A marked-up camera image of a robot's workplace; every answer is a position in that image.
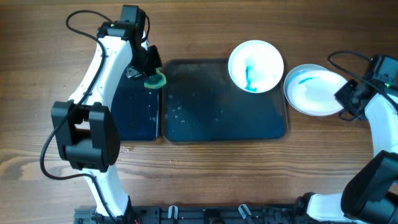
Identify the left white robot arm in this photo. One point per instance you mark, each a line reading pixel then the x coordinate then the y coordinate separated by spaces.
pixel 84 129

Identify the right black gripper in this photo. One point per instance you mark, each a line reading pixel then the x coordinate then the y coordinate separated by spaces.
pixel 343 96

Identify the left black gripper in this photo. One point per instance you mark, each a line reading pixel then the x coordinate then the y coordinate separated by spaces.
pixel 156 63

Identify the green yellow sponge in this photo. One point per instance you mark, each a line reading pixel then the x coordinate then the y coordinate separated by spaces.
pixel 156 81

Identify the white plate stained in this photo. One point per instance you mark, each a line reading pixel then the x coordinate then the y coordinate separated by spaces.
pixel 297 71
pixel 313 93
pixel 255 66

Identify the small black water tray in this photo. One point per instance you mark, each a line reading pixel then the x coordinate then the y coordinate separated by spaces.
pixel 135 109

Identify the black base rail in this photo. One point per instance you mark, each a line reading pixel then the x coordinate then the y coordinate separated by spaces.
pixel 200 215

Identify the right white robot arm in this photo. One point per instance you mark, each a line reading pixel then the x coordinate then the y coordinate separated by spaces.
pixel 366 198

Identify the large black tray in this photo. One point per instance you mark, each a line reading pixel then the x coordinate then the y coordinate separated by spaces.
pixel 201 103

